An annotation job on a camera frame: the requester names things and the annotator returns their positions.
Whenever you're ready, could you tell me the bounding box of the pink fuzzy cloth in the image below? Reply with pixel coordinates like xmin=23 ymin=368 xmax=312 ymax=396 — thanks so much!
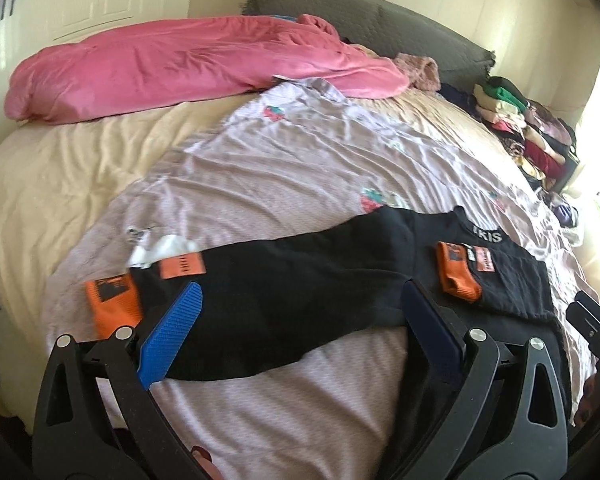
xmin=392 ymin=52 xmax=442 ymax=93

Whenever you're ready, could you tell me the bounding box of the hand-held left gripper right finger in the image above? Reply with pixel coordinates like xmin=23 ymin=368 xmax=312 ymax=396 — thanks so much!
xmin=367 ymin=280 xmax=571 ymax=480

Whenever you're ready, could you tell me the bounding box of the pile of folded clothes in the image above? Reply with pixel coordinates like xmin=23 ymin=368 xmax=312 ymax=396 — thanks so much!
xmin=472 ymin=76 xmax=581 ymax=196

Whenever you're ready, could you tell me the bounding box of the white crumpled cloth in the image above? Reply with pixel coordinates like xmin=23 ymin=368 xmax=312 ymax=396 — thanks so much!
xmin=127 ymin=235 xmax=198 ymax=268

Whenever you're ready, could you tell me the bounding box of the pink duvet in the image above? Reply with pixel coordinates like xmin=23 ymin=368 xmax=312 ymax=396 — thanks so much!
xmin=5 ymin=14 xmax=412 ymax=123

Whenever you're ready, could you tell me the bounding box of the cream bed sheet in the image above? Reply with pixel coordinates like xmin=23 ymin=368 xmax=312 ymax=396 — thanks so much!
xmin=0 ymin=91 xmax=536 ymax=406

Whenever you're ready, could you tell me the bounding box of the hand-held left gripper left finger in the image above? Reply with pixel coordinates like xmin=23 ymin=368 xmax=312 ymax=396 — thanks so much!
xmin=32 ymin=281 xmax=216 ymax=480

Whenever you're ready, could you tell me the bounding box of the person's left hand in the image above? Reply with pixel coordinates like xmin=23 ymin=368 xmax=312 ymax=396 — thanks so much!
xmin=190 ymin=444 xmax=222 ymax=480

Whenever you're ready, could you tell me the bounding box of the lilac strawberry printed blanket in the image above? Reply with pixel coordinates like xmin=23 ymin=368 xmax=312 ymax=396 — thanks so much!
xmin=42 ymin=77 xmax=598 ymax=480

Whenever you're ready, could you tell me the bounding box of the dark navy cloth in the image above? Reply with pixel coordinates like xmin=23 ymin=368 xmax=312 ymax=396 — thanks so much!
xmin=439 ymin=82 xmax=477 ymax=111

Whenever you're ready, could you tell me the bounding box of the purple cloth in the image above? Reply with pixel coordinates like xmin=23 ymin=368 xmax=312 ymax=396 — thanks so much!
xmin=554 ymin=197 xmax=585 ymax=231

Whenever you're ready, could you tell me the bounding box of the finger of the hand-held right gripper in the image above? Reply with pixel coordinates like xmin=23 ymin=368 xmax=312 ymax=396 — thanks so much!
xmin=566 ymin=290 xmax=600 ymax=361

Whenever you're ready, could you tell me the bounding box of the black garment with orange patches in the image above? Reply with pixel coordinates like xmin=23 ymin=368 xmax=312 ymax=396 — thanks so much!
xmin=130 ymin=206 xmax=576 ymax=480

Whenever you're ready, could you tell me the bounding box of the grey padded headboard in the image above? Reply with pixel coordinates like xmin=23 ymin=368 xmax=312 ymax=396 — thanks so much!
xmin=238 ymin=0 xmax=496 ymax=83

